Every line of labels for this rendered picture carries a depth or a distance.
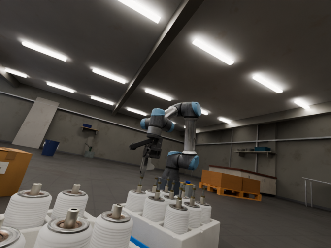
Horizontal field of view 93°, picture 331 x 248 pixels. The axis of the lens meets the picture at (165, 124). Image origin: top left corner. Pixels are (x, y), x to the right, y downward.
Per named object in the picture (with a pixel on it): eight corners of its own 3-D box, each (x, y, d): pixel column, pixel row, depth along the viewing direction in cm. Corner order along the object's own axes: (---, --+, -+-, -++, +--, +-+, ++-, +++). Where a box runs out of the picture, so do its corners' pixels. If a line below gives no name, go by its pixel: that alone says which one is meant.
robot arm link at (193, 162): (182, 167, 135) (185, 103, 137) (199, 170, 127) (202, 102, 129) (176, 169, 125) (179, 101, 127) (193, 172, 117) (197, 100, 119)
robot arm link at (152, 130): (149, 125, 83) (147, 128, 90) (148, 134, 82) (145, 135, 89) (163, 129, 85) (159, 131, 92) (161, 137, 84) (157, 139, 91)
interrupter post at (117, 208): (109, 217, 41) (112, 203, 42) (116, 216, 43) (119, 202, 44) (114, 220, 40) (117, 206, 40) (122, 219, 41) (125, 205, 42)
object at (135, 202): (118, 228, 77) (128, 189, 82) (138, 229, 80) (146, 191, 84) (119, 237, 68) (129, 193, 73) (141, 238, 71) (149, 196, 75)
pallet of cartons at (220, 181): (224, 196, 338) (226, 173, 350) (196, 187, 423) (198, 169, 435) (263, 201, 391) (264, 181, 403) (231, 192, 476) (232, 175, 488)
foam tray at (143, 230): (101, 247, 71) (112, 203, 76) (156, 230, 100) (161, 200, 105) (172, 308, 47) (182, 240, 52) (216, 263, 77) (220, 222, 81)
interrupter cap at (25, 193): (14, 192, 46) (15, 189, 46) (44, 192, 51) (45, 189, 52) (20, 200, 41) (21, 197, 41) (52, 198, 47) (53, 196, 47)
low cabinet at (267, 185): (277, 197, 631) (277, 177, 651) (239, 192, 548) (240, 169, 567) (240, 188, 782) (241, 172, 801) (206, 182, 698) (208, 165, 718)
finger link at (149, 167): (153, 177, 77) (156, 159, 81) (141, 175, 76) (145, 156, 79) (151, 177, 80) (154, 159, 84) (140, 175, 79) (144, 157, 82)
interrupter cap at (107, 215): (94, 215, 41) (95, 212, 41) (117, 211, 46) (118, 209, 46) (112, 227, 36) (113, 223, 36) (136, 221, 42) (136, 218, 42)
